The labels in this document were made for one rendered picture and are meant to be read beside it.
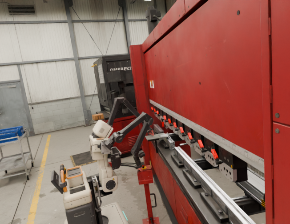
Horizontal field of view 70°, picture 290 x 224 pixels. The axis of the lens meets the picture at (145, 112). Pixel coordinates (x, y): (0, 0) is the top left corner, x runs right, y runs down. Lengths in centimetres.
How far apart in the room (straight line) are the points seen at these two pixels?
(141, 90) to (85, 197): 198
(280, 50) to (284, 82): 7
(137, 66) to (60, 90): 612
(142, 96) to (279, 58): 307
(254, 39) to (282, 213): 61
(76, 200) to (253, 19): 190
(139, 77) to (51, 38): 642
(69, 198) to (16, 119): 752
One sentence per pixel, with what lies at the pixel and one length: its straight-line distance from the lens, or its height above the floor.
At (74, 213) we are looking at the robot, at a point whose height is 65.
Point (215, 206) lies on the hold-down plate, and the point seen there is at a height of 91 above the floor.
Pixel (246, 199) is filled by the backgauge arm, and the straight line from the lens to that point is 173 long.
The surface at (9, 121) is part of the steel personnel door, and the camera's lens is 949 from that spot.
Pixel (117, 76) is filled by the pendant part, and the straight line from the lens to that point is 361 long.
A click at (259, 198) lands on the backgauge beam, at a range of 163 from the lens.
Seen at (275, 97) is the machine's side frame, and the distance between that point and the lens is 54.
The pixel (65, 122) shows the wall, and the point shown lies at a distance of 937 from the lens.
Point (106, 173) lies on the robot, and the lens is 226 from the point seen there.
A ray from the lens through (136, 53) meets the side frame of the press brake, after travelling 350.
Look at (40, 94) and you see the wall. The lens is 930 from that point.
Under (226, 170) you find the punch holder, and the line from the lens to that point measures 129.
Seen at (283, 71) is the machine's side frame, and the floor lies 176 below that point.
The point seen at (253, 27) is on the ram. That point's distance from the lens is 95.
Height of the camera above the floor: 179
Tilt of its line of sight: 10 degrees down
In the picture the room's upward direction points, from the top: 7 degrees counter-clockwise
